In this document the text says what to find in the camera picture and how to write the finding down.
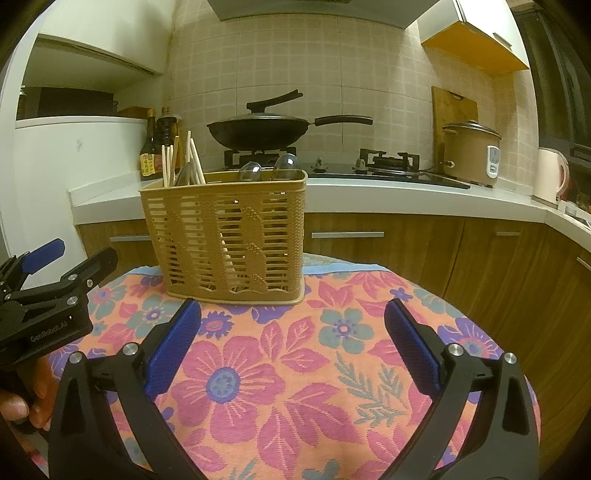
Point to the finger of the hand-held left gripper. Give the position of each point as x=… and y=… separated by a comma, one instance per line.
x=92, y=270
x=44, y=256

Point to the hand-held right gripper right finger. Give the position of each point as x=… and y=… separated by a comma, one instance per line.
x=411, y=350

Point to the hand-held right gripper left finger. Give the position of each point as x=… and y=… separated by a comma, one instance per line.
x=173, y=350

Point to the bunch of white chopsticks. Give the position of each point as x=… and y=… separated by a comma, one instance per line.
x=196, y=161

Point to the tan plastic utensil basket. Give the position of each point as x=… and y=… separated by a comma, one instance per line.
x=251, y=221

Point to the clear purple plastic spoon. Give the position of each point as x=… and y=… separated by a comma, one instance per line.
x=286, y=161
x=250, y=171

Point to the person's left hand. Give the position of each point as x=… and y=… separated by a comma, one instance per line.
x=44, y=387

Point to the wooden cabinet door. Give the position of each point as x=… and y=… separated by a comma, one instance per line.
x=383, y=263
x=498, y=272
x=120, y=258

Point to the white refrigerator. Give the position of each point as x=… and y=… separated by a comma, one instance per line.
x=69, y=152

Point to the floral pink cloth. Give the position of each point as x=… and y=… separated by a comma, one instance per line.
x=295, y=369

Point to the dark sauce bottle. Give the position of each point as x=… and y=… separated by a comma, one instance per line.
x=148, y=161
x=167, y=134

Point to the black gas stove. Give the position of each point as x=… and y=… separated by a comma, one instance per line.
x=332, y=173

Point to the beige rice cooker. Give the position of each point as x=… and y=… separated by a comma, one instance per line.
x=466, y=152

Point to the black wok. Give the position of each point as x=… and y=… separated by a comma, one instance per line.
x=258, y=131

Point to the pale pink electric kettle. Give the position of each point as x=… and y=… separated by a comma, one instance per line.
x=549, y=175

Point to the wooden cutting board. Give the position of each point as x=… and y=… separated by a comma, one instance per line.
x=450, y=110

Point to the black wok lid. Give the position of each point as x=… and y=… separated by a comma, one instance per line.
x=272, y=100

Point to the range hood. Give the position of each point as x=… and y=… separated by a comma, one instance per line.
x=323, y=9

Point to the white wall cabinet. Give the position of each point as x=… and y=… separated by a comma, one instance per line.
x=101, y=37

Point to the orange wall cabinet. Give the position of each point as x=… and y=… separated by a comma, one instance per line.
x=480, y=50

